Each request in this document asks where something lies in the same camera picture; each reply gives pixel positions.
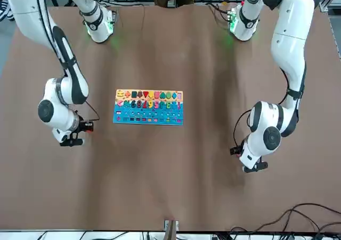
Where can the teal heart piece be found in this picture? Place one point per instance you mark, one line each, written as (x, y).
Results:
(163, 95)

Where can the red plus sign piece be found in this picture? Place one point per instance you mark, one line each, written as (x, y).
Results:
(127, 94)

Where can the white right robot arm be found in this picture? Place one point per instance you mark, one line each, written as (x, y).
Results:
(26, 16)

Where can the purple rectangle piece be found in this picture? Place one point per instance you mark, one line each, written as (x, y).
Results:
(180, 95)

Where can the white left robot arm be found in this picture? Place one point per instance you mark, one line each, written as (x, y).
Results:
(290, 43)

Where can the dark teal square piece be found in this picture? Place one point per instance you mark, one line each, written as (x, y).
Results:
(134, 94)

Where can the pink angle sign piece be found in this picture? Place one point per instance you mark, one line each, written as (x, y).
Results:
(119, 103)

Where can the dark number eight piece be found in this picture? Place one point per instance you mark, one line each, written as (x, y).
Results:
(138, 104)

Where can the yellow number six piece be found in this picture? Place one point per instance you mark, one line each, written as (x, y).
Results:
(150, 104)

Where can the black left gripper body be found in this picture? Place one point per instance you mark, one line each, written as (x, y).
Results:
(257, 167)

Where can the dark red pentagon piece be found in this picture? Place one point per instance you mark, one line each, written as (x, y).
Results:
(140, 94)

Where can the blue number two piece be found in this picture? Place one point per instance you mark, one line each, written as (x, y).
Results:
(174, 106)

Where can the green number three piece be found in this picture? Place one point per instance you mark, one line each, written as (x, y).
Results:
(169, 105)

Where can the pink shape piece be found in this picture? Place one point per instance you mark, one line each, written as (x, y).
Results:
(157, 94)

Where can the green round piece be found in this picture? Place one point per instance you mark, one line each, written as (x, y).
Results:
(168, 95)

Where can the yellow sign piece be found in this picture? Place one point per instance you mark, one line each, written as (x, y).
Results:
(120, 93)

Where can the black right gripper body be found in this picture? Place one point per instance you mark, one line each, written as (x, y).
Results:
(72, 142)

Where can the blue toy puzzle board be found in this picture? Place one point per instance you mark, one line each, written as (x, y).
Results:
(149, 115)

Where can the blue diamond piece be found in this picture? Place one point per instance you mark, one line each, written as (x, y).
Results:
(174, 95)

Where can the red number seven piece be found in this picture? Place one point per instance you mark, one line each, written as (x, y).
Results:
(144, 104)

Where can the red triangle piece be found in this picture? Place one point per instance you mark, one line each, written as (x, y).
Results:
(146, 94)

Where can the yellow shape piece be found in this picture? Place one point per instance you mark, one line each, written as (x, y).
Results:
(152, 94)

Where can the small circuit board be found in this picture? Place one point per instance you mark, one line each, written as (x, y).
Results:
(114, 16)
(232, 17)

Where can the teal number nine piece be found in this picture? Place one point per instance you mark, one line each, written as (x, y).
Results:
(132, 104)

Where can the teal number four piece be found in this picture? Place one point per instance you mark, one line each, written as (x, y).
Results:
(163, 105)

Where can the person's shoe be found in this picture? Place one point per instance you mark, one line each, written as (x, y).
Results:
(6, 9)

